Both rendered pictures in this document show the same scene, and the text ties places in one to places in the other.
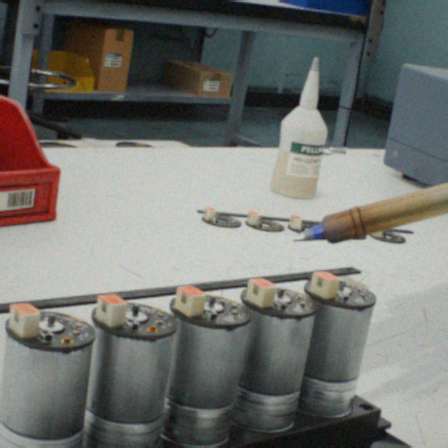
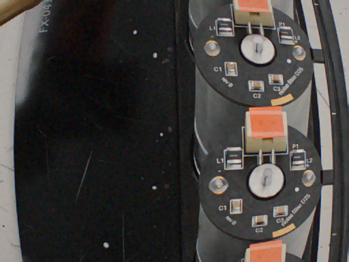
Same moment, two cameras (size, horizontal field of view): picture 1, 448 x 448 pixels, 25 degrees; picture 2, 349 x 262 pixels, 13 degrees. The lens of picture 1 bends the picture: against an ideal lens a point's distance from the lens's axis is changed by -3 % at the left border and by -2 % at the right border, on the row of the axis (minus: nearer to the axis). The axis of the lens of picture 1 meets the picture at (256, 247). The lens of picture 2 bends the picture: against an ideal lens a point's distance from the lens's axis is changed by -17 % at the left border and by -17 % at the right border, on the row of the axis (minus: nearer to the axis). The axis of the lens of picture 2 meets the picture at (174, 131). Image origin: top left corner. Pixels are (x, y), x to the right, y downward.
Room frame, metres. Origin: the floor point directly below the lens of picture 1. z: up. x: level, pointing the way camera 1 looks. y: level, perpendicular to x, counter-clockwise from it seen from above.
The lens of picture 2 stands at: (0.40, -0.13, 1.10)
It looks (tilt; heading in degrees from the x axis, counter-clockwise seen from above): 62 degrees down; 132
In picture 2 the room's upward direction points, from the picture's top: straight up
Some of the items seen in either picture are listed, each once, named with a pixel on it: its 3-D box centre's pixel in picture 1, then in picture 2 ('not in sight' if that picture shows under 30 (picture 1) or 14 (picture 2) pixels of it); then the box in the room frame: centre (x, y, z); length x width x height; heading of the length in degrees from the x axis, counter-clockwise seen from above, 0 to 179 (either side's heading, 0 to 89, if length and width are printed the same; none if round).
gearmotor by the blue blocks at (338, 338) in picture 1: (326, 358); not in sight; (0.33, -0.03, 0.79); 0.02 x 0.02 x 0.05
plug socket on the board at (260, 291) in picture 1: (263, 292); (266, 136); (0.31, 0.00, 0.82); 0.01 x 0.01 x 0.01; 43
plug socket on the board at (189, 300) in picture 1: (192, 301); (253, 11); (0.29, 0.02, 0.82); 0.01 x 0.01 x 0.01; 43
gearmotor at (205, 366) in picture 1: (199, 381); (255, 110); (0.30, 0.01, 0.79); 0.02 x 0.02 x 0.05
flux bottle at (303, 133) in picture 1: (304, 125); not in sight; (0.74, -0.02, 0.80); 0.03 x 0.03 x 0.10
